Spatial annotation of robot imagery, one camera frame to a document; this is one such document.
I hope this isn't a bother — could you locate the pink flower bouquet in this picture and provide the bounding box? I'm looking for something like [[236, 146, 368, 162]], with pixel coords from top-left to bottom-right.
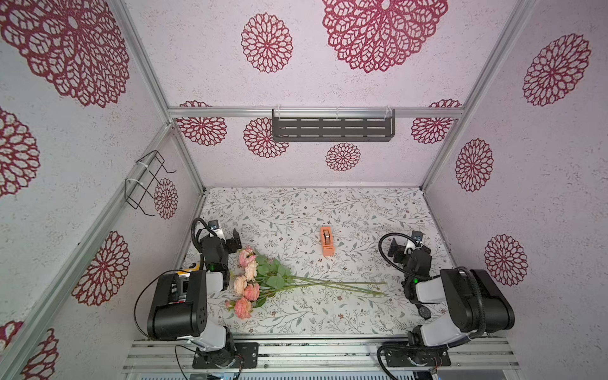
[[225, 247, 384, 320]]

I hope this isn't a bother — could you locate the orange tape dispenser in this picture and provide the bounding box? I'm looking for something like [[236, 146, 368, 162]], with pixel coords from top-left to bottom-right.
[[320, 226, 335, 257]]

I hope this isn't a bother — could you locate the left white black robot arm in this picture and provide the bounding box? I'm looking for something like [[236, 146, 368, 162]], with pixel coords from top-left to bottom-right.
[[137, 231, 242, 367]]

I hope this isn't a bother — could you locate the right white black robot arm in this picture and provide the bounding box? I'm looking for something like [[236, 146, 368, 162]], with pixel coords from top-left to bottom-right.
[[376, 231, 516, 379]]

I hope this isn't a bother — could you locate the yellow plush toy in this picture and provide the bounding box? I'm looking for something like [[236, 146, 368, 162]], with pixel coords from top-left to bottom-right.
[[182, 263, 200, 272]]

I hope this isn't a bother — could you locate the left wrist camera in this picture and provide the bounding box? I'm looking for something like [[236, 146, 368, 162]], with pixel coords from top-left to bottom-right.
[[207, 219, 223, 236]]

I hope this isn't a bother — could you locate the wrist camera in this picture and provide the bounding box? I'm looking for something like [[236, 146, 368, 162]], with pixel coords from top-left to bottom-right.
[[411, 231, 424, 246], [207, 219, 223, 236]]

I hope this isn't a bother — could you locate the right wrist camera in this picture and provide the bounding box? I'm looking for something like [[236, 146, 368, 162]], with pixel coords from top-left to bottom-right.
[[411, 231, 424, 246]]

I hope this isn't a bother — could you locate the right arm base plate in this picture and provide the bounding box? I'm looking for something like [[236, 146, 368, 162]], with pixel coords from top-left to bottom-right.
[[377, 342, 452, 367]]

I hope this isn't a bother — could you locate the black wire wall rack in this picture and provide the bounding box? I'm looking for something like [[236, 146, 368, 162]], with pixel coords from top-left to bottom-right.
[[123, 150, 177, 219]]

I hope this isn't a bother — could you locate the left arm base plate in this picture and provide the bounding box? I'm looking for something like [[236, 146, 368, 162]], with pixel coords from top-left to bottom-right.
[[193, 342, 260, 370]]

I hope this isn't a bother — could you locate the aluminium rail frame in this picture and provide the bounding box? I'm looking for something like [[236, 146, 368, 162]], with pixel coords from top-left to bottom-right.
[[119, 335, 524, 379]]

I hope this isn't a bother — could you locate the dark grey wall shelf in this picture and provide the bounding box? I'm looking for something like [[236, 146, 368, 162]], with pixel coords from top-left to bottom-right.
[[271, 109, 395, 143]]

